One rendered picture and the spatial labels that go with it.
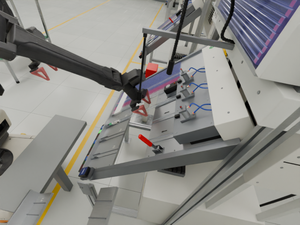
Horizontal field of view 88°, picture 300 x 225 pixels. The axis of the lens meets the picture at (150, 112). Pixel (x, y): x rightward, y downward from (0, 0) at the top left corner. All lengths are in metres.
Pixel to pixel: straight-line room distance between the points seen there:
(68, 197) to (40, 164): 0.60
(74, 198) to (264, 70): 1.56
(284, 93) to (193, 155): 0.28
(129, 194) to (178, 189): 0.69
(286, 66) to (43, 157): 1.13
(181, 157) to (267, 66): 0.34
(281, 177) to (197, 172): 0.52
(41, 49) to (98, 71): 0.18
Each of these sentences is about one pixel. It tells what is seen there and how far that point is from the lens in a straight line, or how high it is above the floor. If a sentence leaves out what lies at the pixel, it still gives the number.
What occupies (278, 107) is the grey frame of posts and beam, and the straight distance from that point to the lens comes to 0.33.
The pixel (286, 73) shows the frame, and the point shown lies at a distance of 0.33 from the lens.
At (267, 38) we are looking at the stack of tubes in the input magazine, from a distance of 0.36.
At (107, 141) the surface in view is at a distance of 0.89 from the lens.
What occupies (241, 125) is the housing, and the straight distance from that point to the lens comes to 0.44.
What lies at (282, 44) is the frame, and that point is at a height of 1.44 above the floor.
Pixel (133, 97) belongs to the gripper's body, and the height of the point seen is 1.03.
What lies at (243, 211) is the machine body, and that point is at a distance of 1.10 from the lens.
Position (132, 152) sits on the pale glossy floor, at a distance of 1.73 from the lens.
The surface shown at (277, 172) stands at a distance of 0.61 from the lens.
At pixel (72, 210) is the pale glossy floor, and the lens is 1.60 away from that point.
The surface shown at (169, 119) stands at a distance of 0.66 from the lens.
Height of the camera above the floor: 1.51
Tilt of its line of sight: 45 degrees down
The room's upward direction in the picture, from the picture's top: 10 degrees clockwise
